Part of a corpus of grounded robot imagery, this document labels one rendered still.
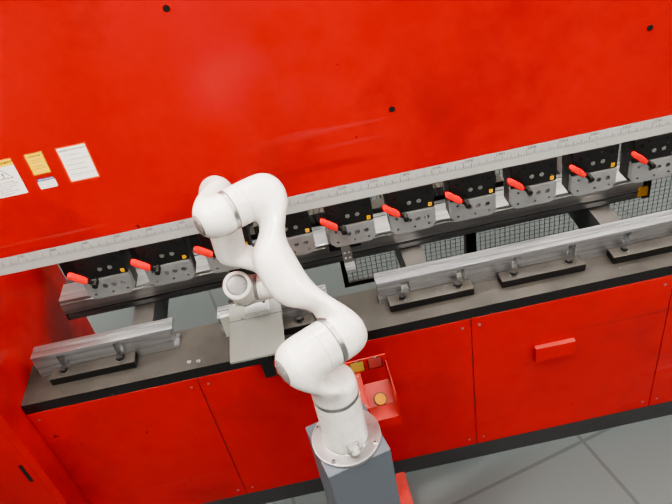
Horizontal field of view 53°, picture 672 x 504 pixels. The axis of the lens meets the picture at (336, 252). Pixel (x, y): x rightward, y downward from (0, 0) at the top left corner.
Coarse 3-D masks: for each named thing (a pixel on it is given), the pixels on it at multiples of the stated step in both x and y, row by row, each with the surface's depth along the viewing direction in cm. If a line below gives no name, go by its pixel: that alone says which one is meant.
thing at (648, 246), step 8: (648, 240) 237; (656, 240) 236; (664, 240) 236; (616, 248) 236; (632, 248) 235; (640, 248) 234; (648, 248) 234; (656, 248) 233; (664, 248) 233; (608, 256) 237; (616, 256) 233; (624, 256) 233; (632, 256) 233; (640, 256) 234; (648, 256) 235
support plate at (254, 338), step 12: (240, 312) 228; (240, 324) 223; (252, 324) 222; (264, 324) 221; (276, 324) 220; (240, 336) 218; (252, 336) 218; (264, 336) 217; (276, 336) 216; (240, 348) 214; (252, 348) 213; (264, 348) 212; (276, 348) 212; (240, 360) 210
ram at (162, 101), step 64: (0, 0) 160; (64, 0) 162; (128, 0) 164; (192, 0) 166; (256, 0) 168; (320, 0) 170; (384, 0) 172; (448, 0) 175; (512, 0) 177; (576, 0) 180; (640, 0) 182; (0, 64) 169; (64, 64) 171; (128, 64) 173; (192, 64) 176; (256, 64) 178; (320, 64) 180; (384, 64) 183; (448, 64) 186; (512, 64) 188; (576, 64) 191; (640, 64) 194; (0, 128) 179; (64, 128) 181; (128, 128) 184; (192, 128) 186; (256, 128) 189; (320, 128) 192; (384, 128) 195; (448, 128) 198; (512, 128) 201; (576, 128) 204; (64, 192) 193; (128, 192) 196; (192, 192) 199; (384, 192) 208; (0, 256) 203; (64, 256) 206
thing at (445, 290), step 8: (464, 280) 236; (432, 288) 236; (440, 288) 235; (448, 288) 234; (464, 288) 233; (472, 288) 232; (392, 296) 236; (408, 296) 234; (416, 296) 234; (424, 296) 233; (432, 296) 232; (440, 296) 232; (448, 296) 233; (456, 296) 233; (392, 304) 232; (400, 304) 232; (408, 304) 232; (416, 304) 233; (424, 304) 234
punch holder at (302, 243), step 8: (288, 216) 209; (296, 216) 209; (304, 216) 209; (288, 224) 210; (296, 224) 211; (304, 224) 211; (288, 232) 212; (296, 232) 213; (304, 232) 213; (312, 232) 214; (288, 240) 214; (296, 240) 214; (304, 240) 215; (312, 240) 215; (296, 248) 216; (304, 248) 217; (312, 248) 217
